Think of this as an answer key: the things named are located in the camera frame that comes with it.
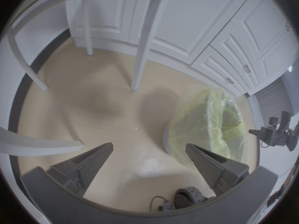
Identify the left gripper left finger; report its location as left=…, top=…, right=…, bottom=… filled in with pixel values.
left=47, top=142, right=114, bottom=194

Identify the yellow-green plastic bag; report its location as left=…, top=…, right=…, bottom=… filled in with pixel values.
left=168, top=88, right=248, bottom=171

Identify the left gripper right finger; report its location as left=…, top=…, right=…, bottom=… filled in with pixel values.
left=185, top=143, right=250, bottom=196

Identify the white wardrobe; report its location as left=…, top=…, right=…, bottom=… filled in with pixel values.
left=65, top=0, right=299, bottom=97

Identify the black cable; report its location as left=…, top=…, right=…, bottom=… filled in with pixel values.
left=150, top=196, right=174, bottom=212

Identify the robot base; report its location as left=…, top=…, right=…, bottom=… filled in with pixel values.
left=174, top=185, right=218, bottom=210

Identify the white trash bin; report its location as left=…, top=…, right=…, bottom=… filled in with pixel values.
left=162, top=90, right=248, bottom=170

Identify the white chair with grey seat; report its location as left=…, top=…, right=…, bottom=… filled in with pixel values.
left=0, top=0, right=172, bottom=157

